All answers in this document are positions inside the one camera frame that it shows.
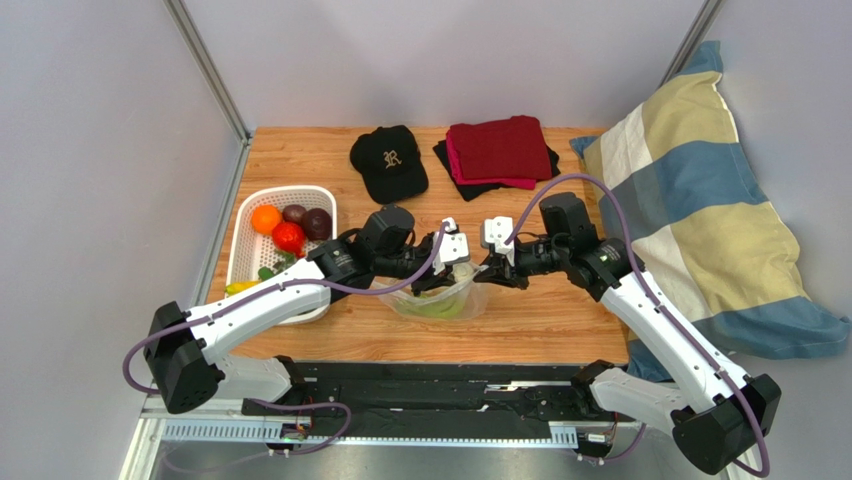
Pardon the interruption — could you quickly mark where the clear polka dot zip bag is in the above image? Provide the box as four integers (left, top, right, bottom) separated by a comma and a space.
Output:
378, 262, 489, 321

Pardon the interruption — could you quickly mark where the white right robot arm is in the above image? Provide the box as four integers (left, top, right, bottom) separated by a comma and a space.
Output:
475, 193, 782, 475

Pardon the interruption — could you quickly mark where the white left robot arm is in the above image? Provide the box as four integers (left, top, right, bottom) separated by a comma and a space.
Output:
131, 205, 469, 414

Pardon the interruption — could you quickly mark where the black folded cloth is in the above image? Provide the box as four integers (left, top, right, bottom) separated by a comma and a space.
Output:
432, 140, 537, 202

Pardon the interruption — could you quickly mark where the dark purple round fruit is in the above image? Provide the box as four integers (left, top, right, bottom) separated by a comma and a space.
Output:
301, 208, 334, 241

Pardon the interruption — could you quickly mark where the black baseball cap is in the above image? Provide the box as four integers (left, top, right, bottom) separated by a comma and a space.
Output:
349, 125, 429, 205

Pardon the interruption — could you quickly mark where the dark red folded cloth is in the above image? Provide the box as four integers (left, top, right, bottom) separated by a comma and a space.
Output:
447, 115, 553, 181

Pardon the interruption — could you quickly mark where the small dark purple fruit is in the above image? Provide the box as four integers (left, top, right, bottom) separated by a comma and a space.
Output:
281, 204, 307, 224

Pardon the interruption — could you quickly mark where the red tomato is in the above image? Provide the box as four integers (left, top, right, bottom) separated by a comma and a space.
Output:
271, 222, 307, 257

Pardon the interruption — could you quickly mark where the orange fruit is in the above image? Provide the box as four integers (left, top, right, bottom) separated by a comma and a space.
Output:
250, 204, 282, 236

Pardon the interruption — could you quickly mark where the white perforated plastic basket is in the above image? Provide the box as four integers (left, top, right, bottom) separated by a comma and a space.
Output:
226, 185, 337, 285

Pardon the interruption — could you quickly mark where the blue yellow striped pillow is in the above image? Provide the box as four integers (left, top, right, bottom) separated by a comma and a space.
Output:
571, 41, 851, 360

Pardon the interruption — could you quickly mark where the yellow banana bunch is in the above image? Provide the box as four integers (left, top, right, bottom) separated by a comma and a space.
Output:
224, 280, 261, 297

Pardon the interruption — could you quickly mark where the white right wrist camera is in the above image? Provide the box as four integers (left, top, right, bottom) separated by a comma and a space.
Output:
480, 216, 515, 261

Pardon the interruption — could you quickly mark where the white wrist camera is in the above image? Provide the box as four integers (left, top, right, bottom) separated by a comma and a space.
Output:
480, 216, 515, 261
432, 217, 471, 274

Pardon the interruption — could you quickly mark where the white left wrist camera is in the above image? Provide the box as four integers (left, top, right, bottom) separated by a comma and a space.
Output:
432, 217, 471, 274

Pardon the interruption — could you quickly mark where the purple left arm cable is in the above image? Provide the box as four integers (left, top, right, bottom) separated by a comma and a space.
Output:
122, 222, 449, 454

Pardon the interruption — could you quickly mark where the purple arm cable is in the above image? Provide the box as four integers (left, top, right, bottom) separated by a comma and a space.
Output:
122, 222, 449, 454
502, 173, 772, 479

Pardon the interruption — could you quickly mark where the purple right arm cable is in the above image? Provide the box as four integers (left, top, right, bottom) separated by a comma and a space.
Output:
502, 173, 772, 479

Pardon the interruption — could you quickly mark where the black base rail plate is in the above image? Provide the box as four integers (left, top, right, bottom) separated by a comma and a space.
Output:
280, 361, 618, 440

